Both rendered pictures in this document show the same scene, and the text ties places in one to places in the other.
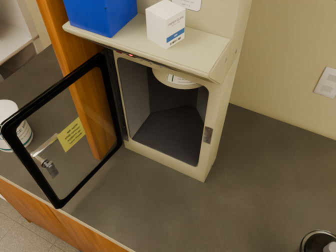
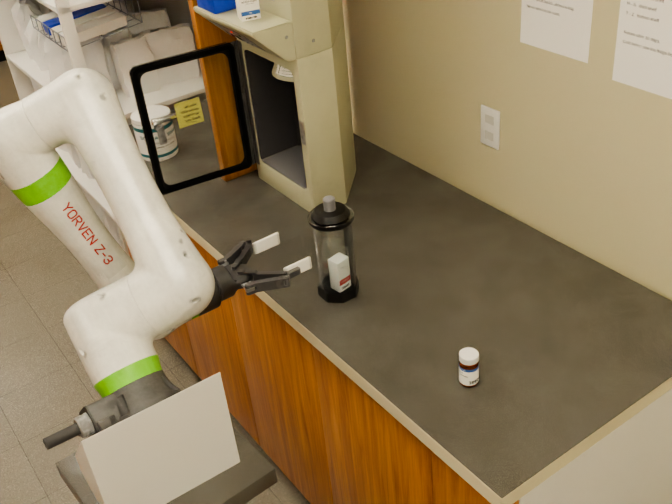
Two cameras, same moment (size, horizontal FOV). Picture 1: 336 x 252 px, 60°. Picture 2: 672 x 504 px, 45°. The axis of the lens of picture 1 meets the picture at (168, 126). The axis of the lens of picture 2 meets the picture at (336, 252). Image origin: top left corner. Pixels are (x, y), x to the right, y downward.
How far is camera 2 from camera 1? 1.73 m
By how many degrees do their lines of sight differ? 28
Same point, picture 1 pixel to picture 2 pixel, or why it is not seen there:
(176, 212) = (268, 229)
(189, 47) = (258, 22)
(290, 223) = (377, 261)
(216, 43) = (277, 22)
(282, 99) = (460, 157)
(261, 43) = (428, 76)
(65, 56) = (200, 40)
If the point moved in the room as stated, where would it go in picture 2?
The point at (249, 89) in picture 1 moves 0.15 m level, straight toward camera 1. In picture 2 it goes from (431, 144) to (396, 163)
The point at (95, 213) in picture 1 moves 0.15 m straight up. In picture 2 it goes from (193, 214) to (184, 169)
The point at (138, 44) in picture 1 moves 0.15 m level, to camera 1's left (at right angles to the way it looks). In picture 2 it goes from (228, 18) to (181, 14)
